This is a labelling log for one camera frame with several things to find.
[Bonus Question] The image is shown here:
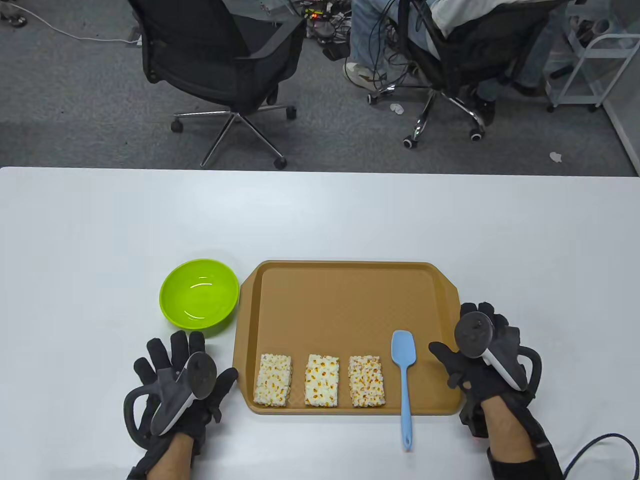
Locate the person's right hand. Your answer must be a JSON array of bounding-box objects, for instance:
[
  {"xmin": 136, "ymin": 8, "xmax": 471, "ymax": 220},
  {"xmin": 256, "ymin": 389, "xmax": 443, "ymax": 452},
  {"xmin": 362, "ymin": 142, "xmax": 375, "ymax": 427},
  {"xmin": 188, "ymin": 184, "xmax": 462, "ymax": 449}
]
[{"xmin": 428, "ymin": 301, "xmax": 543, "ymax": 407}]

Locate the person's left hand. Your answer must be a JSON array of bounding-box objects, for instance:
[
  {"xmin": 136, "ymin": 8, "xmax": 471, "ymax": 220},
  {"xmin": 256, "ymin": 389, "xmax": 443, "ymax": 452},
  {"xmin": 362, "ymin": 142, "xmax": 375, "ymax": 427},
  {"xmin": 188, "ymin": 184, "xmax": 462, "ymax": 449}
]
[{"xmin": 125, "ymin": 330, "xmax": 239, "ymax": 453}]

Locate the person's right forearm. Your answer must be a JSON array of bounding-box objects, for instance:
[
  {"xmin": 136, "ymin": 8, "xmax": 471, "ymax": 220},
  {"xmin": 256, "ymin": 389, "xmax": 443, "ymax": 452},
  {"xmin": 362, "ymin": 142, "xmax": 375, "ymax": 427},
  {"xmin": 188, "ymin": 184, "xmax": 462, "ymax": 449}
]
[{"xmin": 481, "ymin": 394, "xmax": 565, "ymax": 480}]

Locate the person's left forearm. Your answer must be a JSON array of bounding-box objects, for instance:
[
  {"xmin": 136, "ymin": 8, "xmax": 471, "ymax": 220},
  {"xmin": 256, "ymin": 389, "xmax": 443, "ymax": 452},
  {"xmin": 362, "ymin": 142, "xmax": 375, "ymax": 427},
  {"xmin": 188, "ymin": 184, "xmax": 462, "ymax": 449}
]
[{"xmin": 127, "ymin": 432, "xmax": 197, "ymax": 480}]

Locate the grey controller on right glove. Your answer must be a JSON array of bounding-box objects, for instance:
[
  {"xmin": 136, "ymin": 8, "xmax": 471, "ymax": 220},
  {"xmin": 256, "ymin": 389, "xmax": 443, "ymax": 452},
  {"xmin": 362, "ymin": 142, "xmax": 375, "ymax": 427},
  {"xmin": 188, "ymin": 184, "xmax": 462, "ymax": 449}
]
[{"xmin": 453, "ymin": 311, "xmax": 544, "ymax": 401}]

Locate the grey controller on glove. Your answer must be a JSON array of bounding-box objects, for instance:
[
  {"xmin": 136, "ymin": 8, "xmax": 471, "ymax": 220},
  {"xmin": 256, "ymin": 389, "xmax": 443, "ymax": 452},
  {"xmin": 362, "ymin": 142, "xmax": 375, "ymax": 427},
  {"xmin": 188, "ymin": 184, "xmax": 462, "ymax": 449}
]
[
  {"xmin": 453, "ymin": 311, "xmax": 544, "ymax": 401},
  {"xmin": 123, "ymin": 351, "xmax": 218, "ymax": 448}
]

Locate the grey controller on left glove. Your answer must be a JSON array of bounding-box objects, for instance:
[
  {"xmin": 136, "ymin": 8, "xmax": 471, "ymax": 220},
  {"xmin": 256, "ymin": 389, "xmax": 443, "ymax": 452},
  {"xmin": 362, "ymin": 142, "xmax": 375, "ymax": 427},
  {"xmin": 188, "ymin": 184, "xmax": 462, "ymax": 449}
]
[{"xmin": 123, "ymin": 351, "xmax": 218, "ymax": 448}]

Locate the light blue silicone spatula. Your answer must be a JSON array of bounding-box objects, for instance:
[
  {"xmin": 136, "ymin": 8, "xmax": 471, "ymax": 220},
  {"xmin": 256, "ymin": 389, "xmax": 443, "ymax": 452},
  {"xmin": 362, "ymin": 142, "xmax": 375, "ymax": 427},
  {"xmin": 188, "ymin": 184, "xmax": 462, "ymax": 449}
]
[{"xmin": 391, "ymin": 330, "xmax": 417, "ymax": 452}]

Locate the puffed rice cake bar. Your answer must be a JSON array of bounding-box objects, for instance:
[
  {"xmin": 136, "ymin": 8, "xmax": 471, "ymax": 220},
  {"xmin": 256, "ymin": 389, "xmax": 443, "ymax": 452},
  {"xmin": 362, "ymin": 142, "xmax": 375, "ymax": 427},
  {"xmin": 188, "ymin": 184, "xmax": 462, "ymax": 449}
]
[
  {"xmin": 253, "ymin": 353, "xmax": 293, "ymax": 407},
  {"xmin": 348, "ymin": 355, "xmax": 386, "ymax": 408},
  {"xmin": 304, "ymin": 354, "xmax": 340, "ymax": 408}
]

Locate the green plastic bowl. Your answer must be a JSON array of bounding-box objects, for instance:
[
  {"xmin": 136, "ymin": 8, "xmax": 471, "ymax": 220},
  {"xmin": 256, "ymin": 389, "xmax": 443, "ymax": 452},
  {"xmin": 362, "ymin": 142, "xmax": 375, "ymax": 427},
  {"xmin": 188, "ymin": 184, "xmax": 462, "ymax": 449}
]
[{"xmin": 159, "ymin": 258, "xmax": 241, "ymax": 339}]

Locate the brown plastic tray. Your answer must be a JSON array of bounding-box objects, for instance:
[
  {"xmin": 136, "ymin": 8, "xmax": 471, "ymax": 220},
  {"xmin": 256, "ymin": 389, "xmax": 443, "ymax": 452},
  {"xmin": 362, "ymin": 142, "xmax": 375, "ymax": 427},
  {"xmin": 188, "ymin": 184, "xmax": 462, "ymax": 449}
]
[{"xmin": 233, "ymin": 260, "xmax": 462, "ymax": 416}]

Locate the black occupied office chair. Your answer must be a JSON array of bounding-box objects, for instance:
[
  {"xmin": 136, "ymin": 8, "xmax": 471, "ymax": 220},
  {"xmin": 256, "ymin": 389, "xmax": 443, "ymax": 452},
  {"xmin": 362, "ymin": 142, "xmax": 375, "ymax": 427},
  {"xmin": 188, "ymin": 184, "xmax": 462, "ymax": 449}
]
[{"xmin": 367, "ymin": 0, "xmax": 572, "ymax": 150}]

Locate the white metal cart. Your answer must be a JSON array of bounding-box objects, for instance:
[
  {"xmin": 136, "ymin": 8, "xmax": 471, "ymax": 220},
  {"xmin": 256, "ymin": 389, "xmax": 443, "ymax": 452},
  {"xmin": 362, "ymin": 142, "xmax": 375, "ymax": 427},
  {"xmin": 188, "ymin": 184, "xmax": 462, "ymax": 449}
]
[{"xmin": 544, "ymin": 0, "xmax": 640, "ymax": 114}]

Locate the black empty office chair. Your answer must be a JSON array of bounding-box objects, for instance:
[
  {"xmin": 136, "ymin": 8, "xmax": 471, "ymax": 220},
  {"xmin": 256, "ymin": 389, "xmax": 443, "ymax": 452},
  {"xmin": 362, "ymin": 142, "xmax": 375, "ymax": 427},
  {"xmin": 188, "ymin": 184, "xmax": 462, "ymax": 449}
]
[{"xmin": 127, "ymin": 0, "xmax": 307, "ymax": 170}]

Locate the black chair caster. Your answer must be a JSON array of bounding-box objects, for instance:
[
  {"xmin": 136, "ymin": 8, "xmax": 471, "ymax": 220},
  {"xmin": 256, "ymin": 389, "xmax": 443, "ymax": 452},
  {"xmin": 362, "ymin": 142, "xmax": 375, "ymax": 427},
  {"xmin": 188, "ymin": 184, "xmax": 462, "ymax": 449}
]
[{"xmin": 0, "ymin": 7, "xmax": 29, "ymax": 29}]

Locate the black wrist strap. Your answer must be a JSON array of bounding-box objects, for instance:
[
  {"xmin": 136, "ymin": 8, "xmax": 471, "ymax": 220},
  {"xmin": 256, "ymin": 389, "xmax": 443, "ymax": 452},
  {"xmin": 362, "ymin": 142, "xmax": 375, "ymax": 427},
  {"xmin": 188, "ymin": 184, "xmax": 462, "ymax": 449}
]
[{"xmin": 487, "ymin": 417, "xmax": 565, "ymax": 480}]

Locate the black cable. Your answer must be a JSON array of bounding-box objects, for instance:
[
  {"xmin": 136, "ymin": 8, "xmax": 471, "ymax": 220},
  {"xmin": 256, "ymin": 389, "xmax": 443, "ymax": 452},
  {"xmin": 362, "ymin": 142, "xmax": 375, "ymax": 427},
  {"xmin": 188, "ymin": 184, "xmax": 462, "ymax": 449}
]
[{"xmin": 562, "ymin": 433, "xmax": 640, "ymax": 480}]

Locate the white floor cable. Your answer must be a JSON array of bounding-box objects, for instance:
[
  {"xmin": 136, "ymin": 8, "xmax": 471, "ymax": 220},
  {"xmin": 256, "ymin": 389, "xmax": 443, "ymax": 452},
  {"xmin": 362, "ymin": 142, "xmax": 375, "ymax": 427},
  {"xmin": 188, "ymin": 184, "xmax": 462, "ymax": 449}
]
[{"xmin": 0, "ymin": 0, "xmax": 144, "ymax": 47}]

